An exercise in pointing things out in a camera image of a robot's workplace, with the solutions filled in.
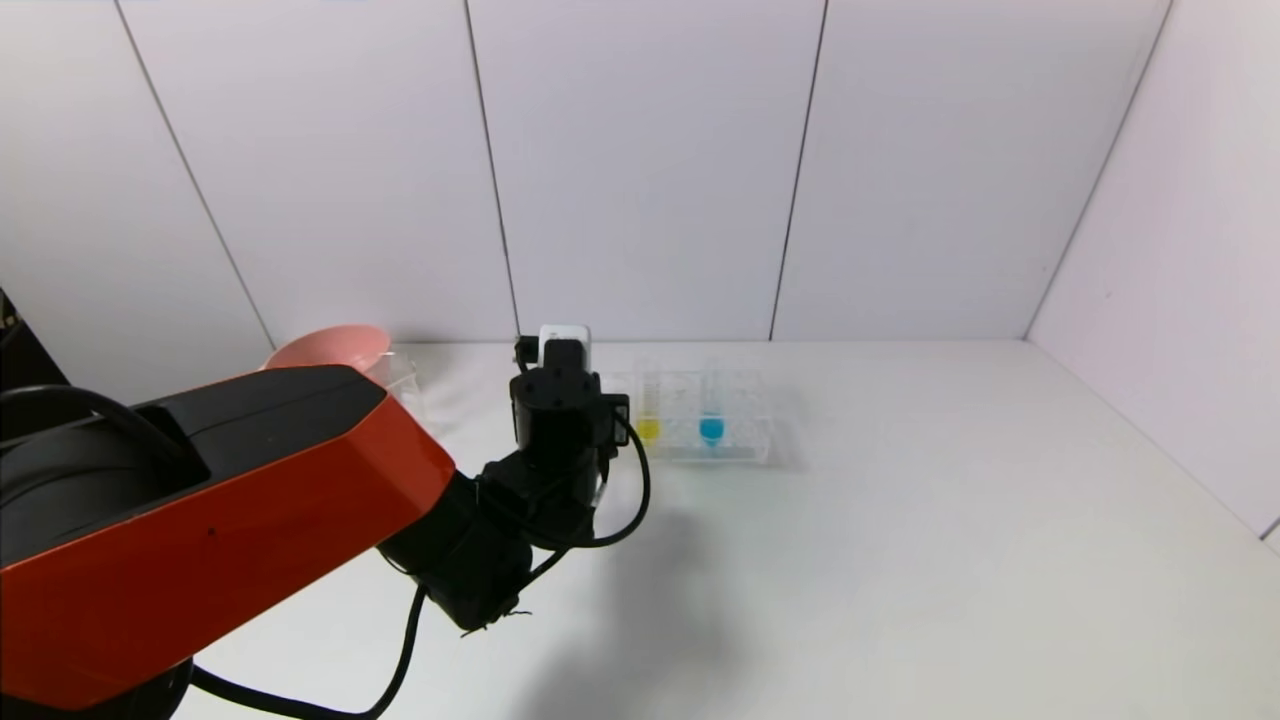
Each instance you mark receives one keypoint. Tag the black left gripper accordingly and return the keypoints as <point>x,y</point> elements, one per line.
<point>555,415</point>

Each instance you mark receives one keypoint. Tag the pink plastic bowl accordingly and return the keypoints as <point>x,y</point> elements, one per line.
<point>335,345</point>

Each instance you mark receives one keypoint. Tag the yellow pigment test tube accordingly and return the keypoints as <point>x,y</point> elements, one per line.
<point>649,430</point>

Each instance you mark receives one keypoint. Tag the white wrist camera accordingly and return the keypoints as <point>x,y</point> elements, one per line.
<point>565,332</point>

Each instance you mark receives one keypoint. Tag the clear glass beaker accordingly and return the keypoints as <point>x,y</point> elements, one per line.
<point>403,378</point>

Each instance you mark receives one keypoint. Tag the clear acrylic test tube rack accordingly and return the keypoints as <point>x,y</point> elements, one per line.
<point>745,440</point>

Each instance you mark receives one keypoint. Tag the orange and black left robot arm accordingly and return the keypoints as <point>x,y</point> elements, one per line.
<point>200,520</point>

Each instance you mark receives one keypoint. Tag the blue pigment test tube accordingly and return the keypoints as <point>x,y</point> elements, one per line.
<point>712,428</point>

